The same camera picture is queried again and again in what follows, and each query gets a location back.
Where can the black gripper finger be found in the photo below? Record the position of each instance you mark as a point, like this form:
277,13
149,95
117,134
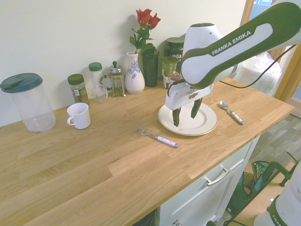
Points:
176,117
196,108

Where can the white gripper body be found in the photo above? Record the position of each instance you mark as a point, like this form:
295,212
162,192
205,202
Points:
178,99

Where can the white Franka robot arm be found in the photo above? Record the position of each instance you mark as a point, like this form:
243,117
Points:
223,47

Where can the white plate gold rim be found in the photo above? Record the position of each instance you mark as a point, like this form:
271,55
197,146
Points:
203,122

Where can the red yogurt cup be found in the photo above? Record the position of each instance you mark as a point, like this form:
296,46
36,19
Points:
167,82

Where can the green oatmeal cup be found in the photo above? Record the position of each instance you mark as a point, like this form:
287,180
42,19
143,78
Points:
168,67

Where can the black shaker bottle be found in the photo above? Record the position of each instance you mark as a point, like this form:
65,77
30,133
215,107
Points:
150,68

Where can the white vase blue flowers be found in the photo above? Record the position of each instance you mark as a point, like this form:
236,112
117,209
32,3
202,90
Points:
134,80

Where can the black Vega protein tub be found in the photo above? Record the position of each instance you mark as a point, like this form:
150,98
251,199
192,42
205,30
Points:
174,48

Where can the glass french press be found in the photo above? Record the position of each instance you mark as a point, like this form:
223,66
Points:
116,80

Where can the plastic wrapped white bundle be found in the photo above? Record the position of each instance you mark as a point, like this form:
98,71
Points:
258,68

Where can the clear bottle green cap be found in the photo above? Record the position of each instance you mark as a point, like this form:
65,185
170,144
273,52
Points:
96,75

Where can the red roses bunch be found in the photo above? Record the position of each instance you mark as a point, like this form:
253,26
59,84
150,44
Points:
145,17

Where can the white ceramic mug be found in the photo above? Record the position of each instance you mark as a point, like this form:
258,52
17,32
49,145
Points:
81,117

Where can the green shopping bag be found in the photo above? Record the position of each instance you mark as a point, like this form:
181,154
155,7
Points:
241,193

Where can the green metal clamp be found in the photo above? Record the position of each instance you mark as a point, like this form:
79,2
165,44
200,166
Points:
277,166

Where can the coffee jar dark lid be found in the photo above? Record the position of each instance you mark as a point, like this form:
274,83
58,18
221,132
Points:
78,90

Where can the silver cabinet knob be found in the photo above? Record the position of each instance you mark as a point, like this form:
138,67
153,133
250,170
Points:
176,222

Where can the clear container teal lid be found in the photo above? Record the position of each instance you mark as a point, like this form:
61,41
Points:
30,103

